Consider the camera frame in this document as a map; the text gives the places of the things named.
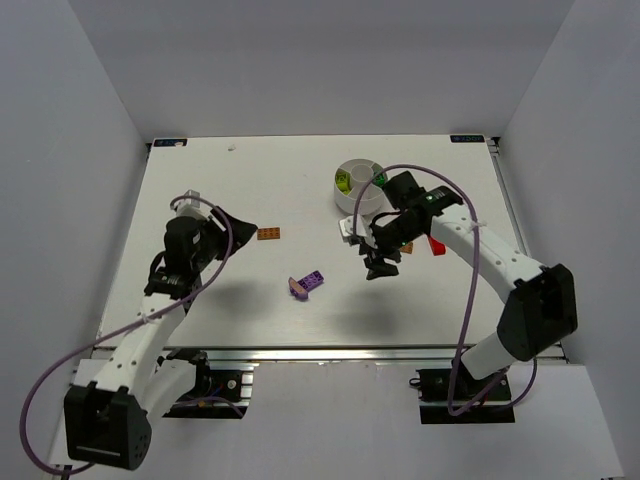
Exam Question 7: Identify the orange lego plate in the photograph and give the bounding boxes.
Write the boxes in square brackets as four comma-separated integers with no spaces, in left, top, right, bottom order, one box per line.
[257,227,281,241]

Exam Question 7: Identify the lime green sloped lego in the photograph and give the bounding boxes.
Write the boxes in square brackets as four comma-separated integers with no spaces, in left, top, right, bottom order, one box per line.
[335,171,350,188]

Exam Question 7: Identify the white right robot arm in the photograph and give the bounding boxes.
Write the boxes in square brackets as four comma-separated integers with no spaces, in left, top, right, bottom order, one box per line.
[339,166,578,387]

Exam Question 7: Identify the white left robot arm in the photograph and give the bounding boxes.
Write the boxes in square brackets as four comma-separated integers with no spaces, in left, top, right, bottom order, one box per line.
[63,198,258,470]

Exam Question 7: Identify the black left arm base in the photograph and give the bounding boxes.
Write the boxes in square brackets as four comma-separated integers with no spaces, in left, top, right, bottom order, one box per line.
[156,348,252,420]

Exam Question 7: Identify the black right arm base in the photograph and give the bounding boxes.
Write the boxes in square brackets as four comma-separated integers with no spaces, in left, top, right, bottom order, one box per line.
[409,367,516,425]

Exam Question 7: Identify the red curved lego brick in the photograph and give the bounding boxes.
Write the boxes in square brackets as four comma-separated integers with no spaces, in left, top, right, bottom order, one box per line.
[428,236,446,256]

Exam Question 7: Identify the white round divided container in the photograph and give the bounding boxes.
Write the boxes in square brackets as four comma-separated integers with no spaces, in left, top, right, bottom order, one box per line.
[333,159,385,215]

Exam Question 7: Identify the purple lego assembly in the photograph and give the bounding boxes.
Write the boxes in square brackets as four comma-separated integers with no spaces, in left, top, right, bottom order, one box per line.
[288,270,324,301]

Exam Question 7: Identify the blue label sticker right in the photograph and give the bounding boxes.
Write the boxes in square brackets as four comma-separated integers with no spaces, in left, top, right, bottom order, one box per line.
[449,134,486,143]

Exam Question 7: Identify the blue label sticker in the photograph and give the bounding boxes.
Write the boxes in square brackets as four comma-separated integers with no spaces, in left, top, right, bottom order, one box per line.
[152,138,188,148]
[449,134,486,143]

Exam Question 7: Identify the blue label sticker left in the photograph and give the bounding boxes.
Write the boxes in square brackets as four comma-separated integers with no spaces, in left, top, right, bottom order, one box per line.
[152,138,188,148]

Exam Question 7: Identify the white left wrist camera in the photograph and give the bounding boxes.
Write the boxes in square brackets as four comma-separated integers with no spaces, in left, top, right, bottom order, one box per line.
[170,190,207,220]

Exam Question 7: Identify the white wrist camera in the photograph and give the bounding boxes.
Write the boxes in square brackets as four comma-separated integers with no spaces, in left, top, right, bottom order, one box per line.
[338,215,372,246]
[170,190,207,220]

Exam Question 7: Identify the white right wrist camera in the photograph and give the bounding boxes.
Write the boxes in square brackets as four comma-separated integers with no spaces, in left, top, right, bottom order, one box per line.
[338,215,372,246]

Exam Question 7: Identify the aluminium table front rail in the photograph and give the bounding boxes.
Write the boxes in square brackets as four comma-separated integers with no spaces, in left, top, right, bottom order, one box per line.
[92,344,461,365]

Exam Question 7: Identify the aluminium table rail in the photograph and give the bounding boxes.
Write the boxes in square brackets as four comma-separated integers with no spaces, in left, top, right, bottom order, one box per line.
[486,137,577,361]
[92,344,461,365]

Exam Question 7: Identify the aluminium table right rail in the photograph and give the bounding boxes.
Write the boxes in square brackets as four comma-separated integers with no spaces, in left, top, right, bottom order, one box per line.
[486,137,577,361]

